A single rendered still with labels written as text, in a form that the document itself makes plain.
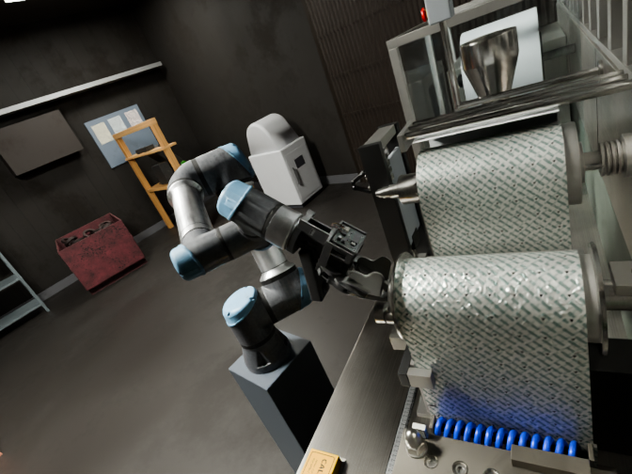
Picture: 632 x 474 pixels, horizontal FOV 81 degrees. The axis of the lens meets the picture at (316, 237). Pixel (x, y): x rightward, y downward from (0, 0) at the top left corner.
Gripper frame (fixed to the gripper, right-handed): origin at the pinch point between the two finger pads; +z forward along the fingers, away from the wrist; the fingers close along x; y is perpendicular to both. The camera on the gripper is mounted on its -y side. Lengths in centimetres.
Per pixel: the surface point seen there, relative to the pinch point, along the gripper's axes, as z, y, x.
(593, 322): 20.6, 19.9, -7.6
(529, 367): 20.1, 8.8, -8.2
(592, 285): 18.3, 22.8, -5.2
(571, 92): 9.5, 35.3, 25.4
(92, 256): -313, -358, 166
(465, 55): -9, 27, 66
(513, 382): 20.5, 4.5, -8.2
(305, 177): -128, -223, 346
